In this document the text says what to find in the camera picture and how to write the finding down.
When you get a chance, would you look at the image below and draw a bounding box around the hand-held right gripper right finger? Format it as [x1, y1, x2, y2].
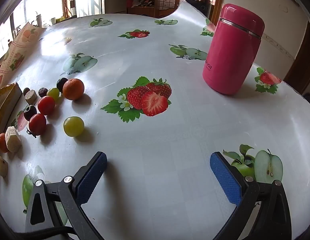
[210, 151, 293, 240]

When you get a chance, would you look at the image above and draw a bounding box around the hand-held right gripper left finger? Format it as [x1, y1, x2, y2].
[24, 151, 108, 240]

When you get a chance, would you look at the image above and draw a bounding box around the large green grape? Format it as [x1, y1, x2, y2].
[63, 116, 85, 137]

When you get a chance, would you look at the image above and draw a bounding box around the red cherry tomato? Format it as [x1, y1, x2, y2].
[37, 96, 56, 116]
[26, 113, 47, 138]

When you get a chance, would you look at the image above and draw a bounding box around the dark plum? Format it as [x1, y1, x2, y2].
[23, 105, 37, 121]

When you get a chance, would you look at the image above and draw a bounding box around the orange tangerine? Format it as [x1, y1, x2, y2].
[62, 78, 85, 101]

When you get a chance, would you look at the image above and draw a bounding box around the beige biscuit piece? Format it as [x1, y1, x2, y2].
[0, 153, 8, 178]

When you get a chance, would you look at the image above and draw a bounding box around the white box with yellow tape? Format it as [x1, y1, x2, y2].
[0, 82, 22, 137]

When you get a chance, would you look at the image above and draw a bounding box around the white fruit print tablecloth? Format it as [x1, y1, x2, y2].
[0, 0, 310, 240]

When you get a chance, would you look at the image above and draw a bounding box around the small green grape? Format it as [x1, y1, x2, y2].
[46, 87, 60, 100]

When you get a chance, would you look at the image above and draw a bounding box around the orange red tomato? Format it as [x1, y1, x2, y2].
[0, 132, 9, 153]

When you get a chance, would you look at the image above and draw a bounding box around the dark purple grape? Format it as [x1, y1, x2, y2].
[56, 78, 68, 92]

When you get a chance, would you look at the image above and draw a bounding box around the short sugarcane piece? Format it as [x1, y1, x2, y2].
[25, 89, 37, 105]

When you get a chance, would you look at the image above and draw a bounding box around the pink thermos flask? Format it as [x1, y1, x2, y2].
[202, 3, 265, 95]

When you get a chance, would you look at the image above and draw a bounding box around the orange checked fruit tablecloth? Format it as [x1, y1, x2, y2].
[0, 21, 43, 90]

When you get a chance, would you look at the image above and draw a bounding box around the black speaker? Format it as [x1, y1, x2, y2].
[196, 1, 209, 17]

